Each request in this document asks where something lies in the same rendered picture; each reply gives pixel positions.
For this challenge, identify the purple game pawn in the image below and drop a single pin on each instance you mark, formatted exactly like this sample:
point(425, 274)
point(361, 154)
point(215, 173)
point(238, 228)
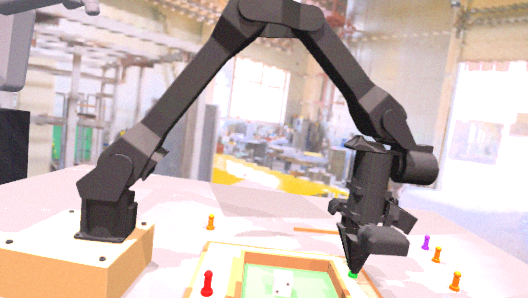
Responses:
point(425, 243)

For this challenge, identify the red pawn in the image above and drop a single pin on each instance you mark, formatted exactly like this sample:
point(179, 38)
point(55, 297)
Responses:
point(207, 290)

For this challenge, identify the white die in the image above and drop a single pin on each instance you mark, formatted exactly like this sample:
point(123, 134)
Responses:
point(282, 283)

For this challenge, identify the orange pawn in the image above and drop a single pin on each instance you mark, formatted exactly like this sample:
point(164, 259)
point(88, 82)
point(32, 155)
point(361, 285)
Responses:
point(210, 222)
point(455, 283)
point(437, 255)

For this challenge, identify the green pawn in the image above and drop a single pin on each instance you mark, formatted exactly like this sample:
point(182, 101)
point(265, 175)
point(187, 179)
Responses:
point(351, 275)

